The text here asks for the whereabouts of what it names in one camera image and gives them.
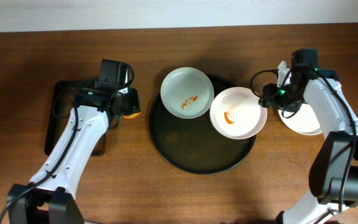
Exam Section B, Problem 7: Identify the rectangular black tray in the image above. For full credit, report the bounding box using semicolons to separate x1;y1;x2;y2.
44;80;94;156

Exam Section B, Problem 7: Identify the white plate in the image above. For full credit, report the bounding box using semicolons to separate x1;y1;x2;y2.
209;87;267;140
278;103;323;136
160;67;214;119

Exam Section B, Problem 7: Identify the round black tray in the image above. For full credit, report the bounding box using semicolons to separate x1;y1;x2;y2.
149;73;257;175

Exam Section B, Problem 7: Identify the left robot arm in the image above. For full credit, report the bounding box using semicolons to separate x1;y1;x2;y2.
0;59;140;224

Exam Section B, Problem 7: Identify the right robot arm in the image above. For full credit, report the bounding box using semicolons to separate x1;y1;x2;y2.
258;49;358;223

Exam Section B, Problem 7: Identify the green and orange sponge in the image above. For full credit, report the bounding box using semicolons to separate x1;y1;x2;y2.
122;111;141;119

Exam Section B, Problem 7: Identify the white plate front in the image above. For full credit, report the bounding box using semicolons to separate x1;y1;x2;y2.
278;103;323;136

